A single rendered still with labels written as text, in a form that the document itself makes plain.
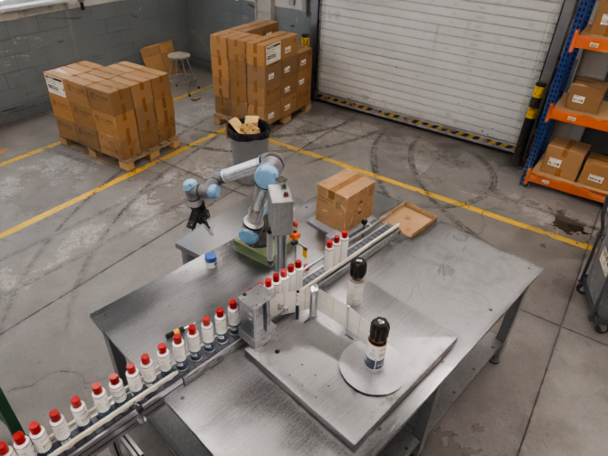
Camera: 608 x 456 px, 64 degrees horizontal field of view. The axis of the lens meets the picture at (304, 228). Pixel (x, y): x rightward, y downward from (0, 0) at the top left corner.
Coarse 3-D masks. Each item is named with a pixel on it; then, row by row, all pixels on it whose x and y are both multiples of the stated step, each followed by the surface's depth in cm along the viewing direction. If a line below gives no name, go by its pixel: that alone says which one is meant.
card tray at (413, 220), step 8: (400, 208) 338; (408, 208) 338; (416, 208) 334; (392, 216) 329; (400, 216) 329; (408, 216) 330; (416, 216) 330; (424, 216) 330; (432, 216) 327; (400, 224) 321; (408, 224) 322; (416, 224) 322; (424, 224) 316; (400, 232) 314; (408, 232) 315; (416, 232) 310
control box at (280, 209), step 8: (272, 192) 227; (280, 192) 227; (288, 192) 228; (272, 200) 221; (280, 200) 221; (288, 200) 222; (272, 208) 221; (280, 208) 222; (288, 208) 223; (272, 216) 224; (280, 216) 225; (288, 216) 225; (272, 224) 226; (280, 224) 227; (288, 224) 228; (272, 232) 229; (280, 232) 230; (288, 232) 230
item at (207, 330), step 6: (204, 318) 213; (204, 324) 213; (210, 324) 215; (204, 330) 214; (210, 330) 215; (204, 336) 216; (210, 336) 217; (204, 342) 219; (210, 342) 219; (204, 348) 222; (210, 348) 221
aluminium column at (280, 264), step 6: (276, 180) 232; (282, 180) 232; (276, 240) 253; (282, 240) 251; (276, 246) 256; (282, 246) 254; (276, 252) 258; (282, 252) 256; (276, 258) 260; (282, 258) 258; (276, 264) 263; (282, 264) 261; (276, 270) 265
